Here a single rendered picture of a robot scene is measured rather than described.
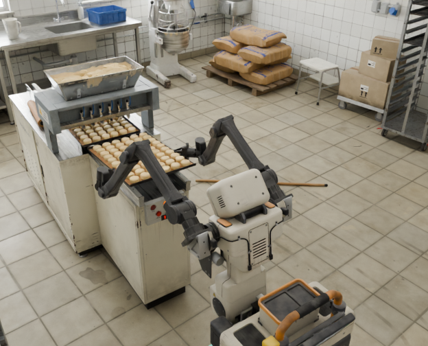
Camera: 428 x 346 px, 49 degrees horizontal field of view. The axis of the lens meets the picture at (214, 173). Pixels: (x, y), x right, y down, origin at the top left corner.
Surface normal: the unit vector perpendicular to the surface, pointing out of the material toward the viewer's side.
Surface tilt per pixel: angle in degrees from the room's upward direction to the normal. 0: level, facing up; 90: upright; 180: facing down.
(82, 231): 90
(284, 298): 1
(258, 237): 81
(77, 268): 0
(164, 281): 90
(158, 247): 90
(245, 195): 47
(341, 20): 90
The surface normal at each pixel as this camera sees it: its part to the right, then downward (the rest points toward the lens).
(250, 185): 0.42, -0.26
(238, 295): 0.56, 0.30
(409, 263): 0.01, -0.85
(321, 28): -0.77, 0.33
